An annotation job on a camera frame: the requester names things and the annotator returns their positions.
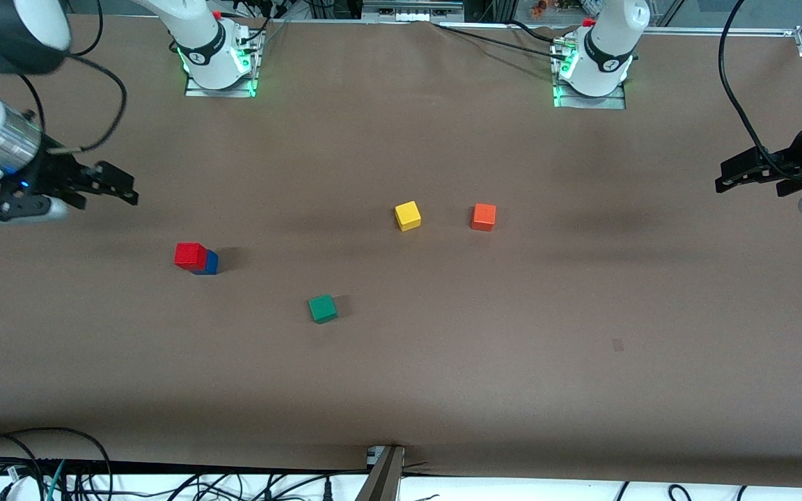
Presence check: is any red wooden cube block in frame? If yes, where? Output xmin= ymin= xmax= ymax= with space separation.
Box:
xmin=174 ymin=241 xmax=209 ymax=271

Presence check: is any green wooden cube block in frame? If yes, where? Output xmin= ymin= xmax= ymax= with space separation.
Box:
xmin=308 ymin=294 xmax=338 ymax=324

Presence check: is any yellow wooden cube block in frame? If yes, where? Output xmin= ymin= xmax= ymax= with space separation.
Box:
xmin=394 ymin=200 xmax=422 ymax=232

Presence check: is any white socket strip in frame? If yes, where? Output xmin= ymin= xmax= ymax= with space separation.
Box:
xmin=362 ymin=1 xmax=465 ymax=22

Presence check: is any white side table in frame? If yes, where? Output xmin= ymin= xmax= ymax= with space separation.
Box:
xmin=0 ymin=456 xmax=802 ymax=501

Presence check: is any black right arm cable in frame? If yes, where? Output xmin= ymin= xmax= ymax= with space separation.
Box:
xmin=22 ymin=0 xmax=129 ymax=154

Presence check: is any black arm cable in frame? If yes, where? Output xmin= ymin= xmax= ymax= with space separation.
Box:
xmin=22 ymin=0 xmax=129 ymax=154
xmin=718 ymin=0 xmax=769 ymax=159

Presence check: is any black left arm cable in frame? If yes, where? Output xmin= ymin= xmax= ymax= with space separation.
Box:
xmin=718 ymin=0 xmax=769 ymax=159

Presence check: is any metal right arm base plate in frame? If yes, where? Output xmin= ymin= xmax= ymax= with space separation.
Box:
xmin=184 ymin=28 xmax=263 ymax=98

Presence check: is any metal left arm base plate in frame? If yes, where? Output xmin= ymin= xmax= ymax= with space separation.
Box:
xmin=552 ymin=38 xmax=628 ymax=110

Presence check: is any black looping table cable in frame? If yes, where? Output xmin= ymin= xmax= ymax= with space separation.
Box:
xmin=0 ymin=427 xmax=114 ymax=501

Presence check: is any teal cable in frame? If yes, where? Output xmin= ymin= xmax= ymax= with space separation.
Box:
xmin=45 ymin=459 xmax=68 ymax=501

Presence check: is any black base power cable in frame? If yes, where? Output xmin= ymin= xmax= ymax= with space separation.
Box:
xmin=436 ymin=21 xmax=565 ymax=60

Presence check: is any aluminium profile post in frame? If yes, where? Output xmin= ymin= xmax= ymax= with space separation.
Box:
xmin=356 ymin=445 xmax=406 ymax=501

